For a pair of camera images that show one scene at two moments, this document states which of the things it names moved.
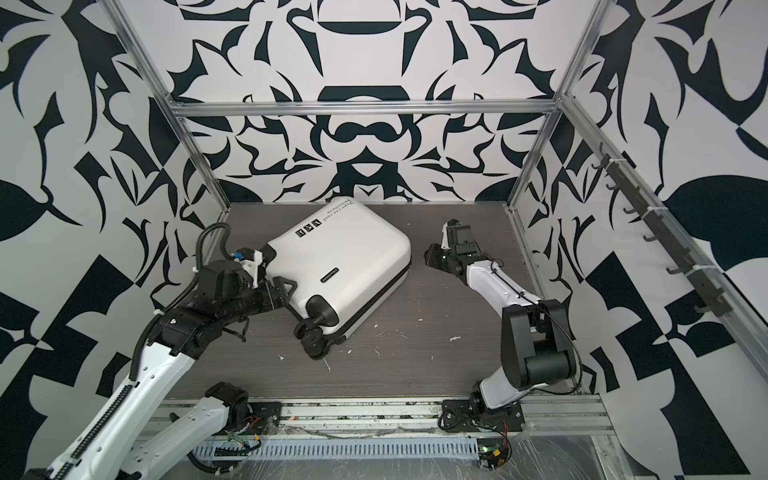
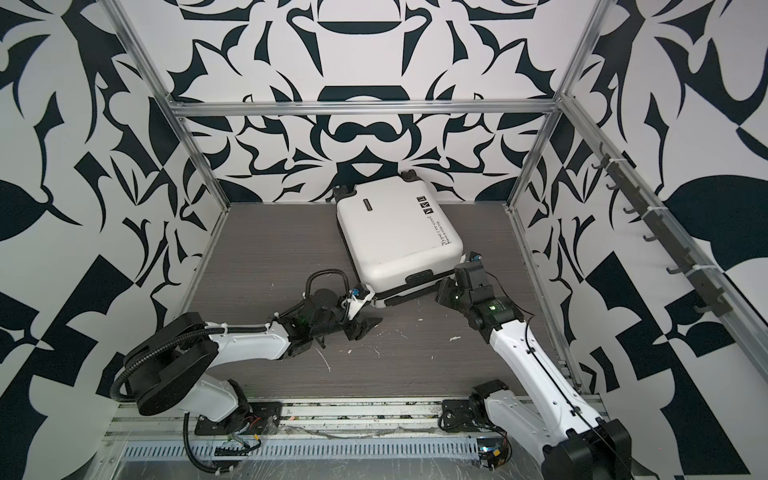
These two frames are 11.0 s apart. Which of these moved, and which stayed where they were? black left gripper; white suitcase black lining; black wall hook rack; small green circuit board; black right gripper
Moved: black right gripper; black left gripper; white suitcase black lining
Stayed: black wall hook rack; small green circuit board
